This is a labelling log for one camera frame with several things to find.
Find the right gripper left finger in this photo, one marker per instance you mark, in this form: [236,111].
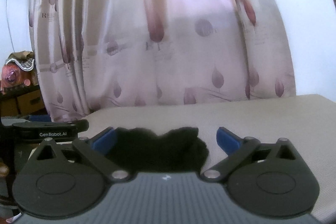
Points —
[60,181]

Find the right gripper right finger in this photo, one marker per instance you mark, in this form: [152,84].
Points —
[267,179]

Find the black small garment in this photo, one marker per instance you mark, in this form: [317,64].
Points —
[141,150]

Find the wooden cabinet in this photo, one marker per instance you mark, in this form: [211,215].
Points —
[23,102]

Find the beige mattress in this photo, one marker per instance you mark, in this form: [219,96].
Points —
[184,197]

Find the pink floral cloth bundle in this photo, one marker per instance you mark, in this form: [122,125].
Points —
[19,72]

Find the leaf patterned pink curtain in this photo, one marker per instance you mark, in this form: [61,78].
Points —
[93,54]

